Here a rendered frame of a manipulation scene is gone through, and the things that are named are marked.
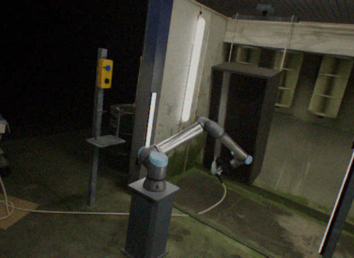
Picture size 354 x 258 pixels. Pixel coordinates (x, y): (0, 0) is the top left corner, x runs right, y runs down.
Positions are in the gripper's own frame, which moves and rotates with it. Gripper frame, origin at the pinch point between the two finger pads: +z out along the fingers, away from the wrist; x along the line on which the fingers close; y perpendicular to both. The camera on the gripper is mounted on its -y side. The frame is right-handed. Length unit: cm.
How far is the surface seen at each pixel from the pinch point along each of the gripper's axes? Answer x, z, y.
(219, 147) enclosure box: 47.8, -9.7, -9.0
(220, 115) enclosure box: 41, -32, -45
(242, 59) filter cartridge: 118, -88, -89
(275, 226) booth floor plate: 1, -27, 88
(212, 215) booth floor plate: -7, 27, 42
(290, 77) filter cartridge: 91, -127, -37
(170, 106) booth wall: 31, 14, -85
